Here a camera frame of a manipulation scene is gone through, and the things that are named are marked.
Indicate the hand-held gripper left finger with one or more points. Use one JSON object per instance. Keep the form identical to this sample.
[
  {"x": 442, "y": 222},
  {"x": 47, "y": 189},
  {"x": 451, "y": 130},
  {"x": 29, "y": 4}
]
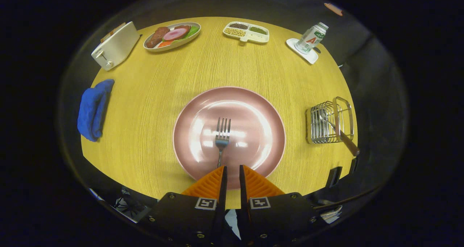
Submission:
[{"x": 222, "y": 192}]

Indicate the blue cloth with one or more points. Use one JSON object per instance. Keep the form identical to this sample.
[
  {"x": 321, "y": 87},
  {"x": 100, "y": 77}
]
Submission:
[{"x": 93, "y": 109}]

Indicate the pink ham slice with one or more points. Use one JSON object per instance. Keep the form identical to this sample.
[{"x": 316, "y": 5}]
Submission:
[{"x": 174, "y": 34}]

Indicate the white square coaster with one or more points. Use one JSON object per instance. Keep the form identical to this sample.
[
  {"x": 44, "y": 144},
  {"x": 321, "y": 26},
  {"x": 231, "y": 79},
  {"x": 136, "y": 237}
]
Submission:
[{"x": 308, "y": 56}]

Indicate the pile of yellow soybeans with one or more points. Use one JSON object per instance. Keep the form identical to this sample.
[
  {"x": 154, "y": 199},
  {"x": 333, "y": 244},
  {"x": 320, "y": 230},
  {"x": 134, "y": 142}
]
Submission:
[{"x": 235, "y": 32}]

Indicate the green lettuce leaf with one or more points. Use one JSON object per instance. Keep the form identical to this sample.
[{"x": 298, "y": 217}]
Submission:
[{"x": 193, "y": 31}]

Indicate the white divided tray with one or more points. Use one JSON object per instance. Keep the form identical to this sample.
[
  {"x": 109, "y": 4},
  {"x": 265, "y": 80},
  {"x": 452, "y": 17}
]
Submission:
[{"x": 257, "y": 38}]

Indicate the white drink bottle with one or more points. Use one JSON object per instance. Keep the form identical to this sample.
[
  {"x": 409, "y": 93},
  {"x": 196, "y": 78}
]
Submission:
[{"x": 310, "y": 39}]

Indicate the white toaster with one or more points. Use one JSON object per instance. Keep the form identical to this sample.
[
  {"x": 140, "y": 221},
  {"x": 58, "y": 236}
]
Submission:
[{"x": 116, "y": 49}]

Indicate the black table clamp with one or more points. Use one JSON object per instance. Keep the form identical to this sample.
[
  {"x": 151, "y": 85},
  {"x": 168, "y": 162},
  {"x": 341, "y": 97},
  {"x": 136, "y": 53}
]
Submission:
[
  {"x": 333, "y": 177},
  {"x": 354, "y": 165}
]

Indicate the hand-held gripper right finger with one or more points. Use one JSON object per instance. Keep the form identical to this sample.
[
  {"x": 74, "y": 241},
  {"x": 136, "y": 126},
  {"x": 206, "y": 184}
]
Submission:
[{"x": 243, "y": 192}]

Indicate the orange carrot slice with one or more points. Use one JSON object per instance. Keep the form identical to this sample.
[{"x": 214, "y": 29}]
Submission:
[{"x": 165, "y": 43}]

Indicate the pile of dark beans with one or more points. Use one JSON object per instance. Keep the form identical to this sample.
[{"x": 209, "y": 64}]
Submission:
[{"x": 238, "y": 25}]

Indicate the red meat slice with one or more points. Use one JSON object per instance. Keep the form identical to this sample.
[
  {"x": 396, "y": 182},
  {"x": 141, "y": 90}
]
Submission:
[{"x": 183, "y": 27}]

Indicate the pink round plate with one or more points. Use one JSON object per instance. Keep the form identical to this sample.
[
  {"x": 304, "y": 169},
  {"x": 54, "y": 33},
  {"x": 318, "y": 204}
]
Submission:
[{"x": 253, "y": 116}]

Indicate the white oval plate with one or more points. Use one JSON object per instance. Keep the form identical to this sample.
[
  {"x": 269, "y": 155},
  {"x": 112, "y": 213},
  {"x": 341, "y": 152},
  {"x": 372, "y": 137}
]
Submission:
[{"x": 174, "y": 46}]

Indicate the brown meat piece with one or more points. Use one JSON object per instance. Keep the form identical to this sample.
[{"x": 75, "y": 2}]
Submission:
[{"x": 156, "y": 37}]

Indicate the pile of green beans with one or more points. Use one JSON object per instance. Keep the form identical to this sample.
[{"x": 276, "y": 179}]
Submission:
[{"x": 258, "y": 30}]

